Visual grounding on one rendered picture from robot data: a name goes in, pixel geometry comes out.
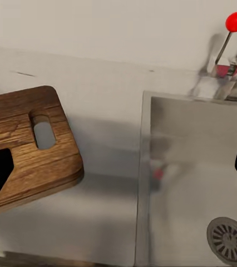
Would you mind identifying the cutting board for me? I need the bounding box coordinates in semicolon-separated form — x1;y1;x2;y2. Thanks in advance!
0;86;83;206

